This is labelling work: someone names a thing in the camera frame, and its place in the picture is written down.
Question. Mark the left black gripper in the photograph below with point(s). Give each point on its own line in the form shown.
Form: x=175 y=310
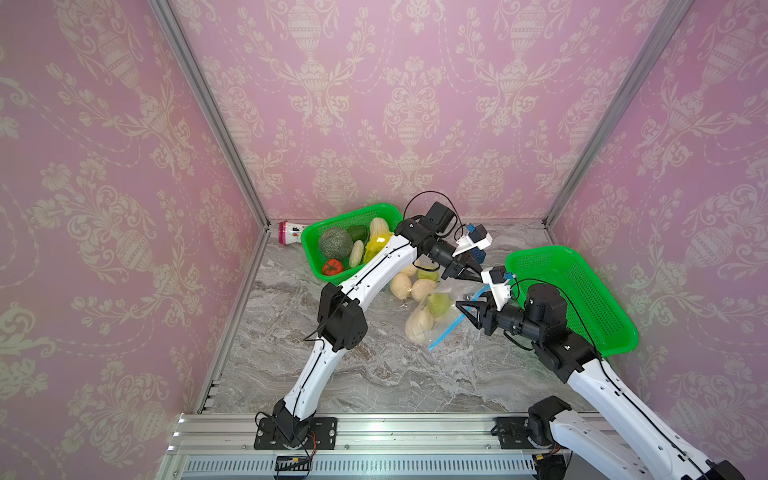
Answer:
x=458 y=266

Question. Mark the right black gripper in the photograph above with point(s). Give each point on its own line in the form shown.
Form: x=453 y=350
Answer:
x=486 y=312

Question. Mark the clear zip-top bag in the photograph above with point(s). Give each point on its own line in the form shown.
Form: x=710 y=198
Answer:
x=459 y=290

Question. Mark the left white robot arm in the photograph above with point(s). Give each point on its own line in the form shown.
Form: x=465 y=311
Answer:
x=342 y=324

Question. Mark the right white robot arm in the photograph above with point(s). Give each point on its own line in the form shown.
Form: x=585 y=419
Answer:
x=600 y=384

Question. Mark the cream pear in bag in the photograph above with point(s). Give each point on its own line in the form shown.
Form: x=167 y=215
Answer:
x=421 y=288

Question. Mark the cream pear outside bag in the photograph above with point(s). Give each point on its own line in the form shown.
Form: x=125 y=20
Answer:
x=401 y=286

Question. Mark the yellow-green lettuce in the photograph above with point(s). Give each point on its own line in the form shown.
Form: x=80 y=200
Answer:
x=375 y=245

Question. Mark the pale cucumber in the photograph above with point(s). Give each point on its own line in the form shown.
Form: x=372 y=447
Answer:
x=356 y=254

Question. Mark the green avocado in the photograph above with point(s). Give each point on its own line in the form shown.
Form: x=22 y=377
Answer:
x=358 y=232

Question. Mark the empty green basket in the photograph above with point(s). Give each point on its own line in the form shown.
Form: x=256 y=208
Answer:
x=592 y=310

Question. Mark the dark green melon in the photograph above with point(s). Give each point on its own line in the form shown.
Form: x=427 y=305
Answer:
x=335 y=243

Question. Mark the red tomato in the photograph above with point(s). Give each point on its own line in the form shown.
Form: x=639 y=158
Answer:
x=332 y=268

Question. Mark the green basket with produce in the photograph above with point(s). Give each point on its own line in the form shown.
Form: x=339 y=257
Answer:
x=362 y=216

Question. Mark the pink white bottle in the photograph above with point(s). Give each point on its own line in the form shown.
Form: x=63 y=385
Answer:
x=290 y=232

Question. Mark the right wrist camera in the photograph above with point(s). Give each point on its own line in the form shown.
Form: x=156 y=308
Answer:
x=499 y=281

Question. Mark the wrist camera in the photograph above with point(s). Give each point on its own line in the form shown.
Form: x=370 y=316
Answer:
x=499 y=281
x=476 y=237

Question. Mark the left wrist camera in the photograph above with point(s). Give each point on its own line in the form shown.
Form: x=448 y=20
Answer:
x=476 y=237

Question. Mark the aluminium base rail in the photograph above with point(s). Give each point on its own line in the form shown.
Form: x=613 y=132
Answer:
x=418 y=446

